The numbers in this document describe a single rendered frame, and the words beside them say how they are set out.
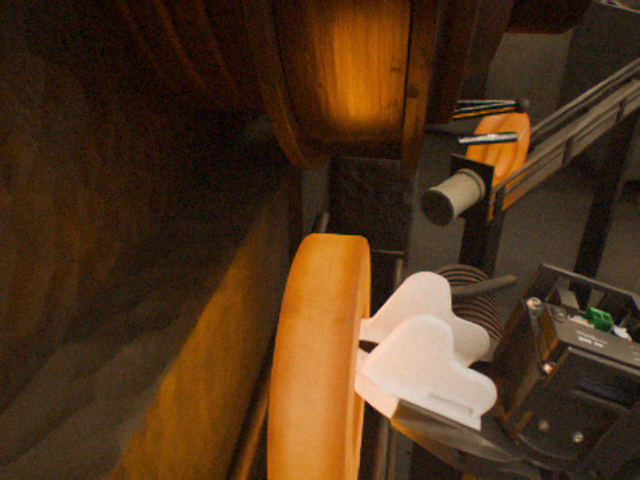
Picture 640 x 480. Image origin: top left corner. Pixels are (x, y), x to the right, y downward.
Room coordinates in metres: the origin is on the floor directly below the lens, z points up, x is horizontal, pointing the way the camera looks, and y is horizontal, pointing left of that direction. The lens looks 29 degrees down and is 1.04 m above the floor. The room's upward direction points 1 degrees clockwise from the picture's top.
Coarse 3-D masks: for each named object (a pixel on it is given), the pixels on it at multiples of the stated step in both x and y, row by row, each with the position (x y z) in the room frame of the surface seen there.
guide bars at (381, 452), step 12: (396, 264) 0.53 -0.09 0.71; (396, 276) 0.51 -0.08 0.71; (396, 288) 0.48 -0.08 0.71; (384, 420) 0.31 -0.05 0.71; (384, 432) 0.30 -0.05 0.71; (384, 444) 0.29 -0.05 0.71; (372, 456) 0.28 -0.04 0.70; (384, 456) 0.28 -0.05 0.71; (372, 468) 0.27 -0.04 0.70; (384, 468) 0.27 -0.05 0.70
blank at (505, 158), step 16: (480, 128) 0.86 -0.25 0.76; (496, 128) 0.85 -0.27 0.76; (512, 128) 0.89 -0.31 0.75; (528, 128) 0.93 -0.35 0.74; (496, 144) 0.85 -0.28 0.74; (512, 144) 0.91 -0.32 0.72; (528, 144) 0.94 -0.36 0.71; (480, 160) 0.83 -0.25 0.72; (496, 160) 0.92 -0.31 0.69; (512, 160) 0.91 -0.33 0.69; (496, 176) 0.87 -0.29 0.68
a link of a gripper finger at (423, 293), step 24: (408, 288) 0.24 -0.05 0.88; (432, 288) 0.24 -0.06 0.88; (384, 312) 0.24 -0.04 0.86; (408, 312) 0.24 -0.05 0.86; (432, 312) 0.24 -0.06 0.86; (360, 336) 0.24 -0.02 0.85; (384, 336) 0.24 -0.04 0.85; (456, 336) 0.24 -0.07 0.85; (480, 336) 0.24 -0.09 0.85; (456, 360) 0.24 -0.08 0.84
